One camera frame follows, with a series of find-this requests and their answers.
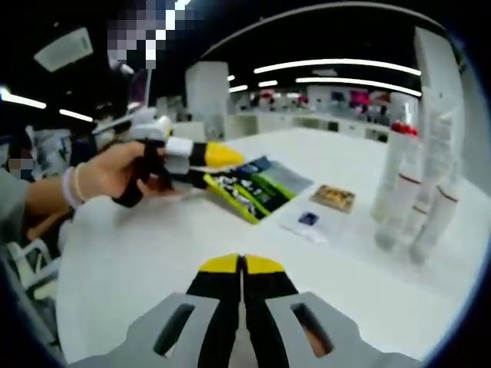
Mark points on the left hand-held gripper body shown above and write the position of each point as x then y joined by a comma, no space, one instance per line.
153,128

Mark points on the person's left hand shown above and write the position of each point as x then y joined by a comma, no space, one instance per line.
107,172

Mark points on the white chair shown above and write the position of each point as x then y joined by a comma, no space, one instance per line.
34,272

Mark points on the white square pillar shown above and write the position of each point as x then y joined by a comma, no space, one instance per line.
207,99
437,65

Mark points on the person's grey sleeve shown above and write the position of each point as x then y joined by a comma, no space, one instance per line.
15,207

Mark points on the clear skincare sachet blue patch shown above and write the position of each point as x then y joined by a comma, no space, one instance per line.
310,222

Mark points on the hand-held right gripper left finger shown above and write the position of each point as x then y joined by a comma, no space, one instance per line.
180,337

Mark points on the pink screen monitor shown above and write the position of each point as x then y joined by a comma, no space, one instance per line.
140,90

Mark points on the green and black skincare sachet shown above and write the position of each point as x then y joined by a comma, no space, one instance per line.
264,184

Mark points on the white office counter row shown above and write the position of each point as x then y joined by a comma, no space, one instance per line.
307,124

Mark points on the tall white red-ringed skincare bottle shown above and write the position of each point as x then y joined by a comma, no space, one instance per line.
399,153

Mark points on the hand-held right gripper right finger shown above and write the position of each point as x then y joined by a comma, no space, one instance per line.
307,337

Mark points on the small white skincare bottle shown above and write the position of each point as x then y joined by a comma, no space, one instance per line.
437,222
418,226

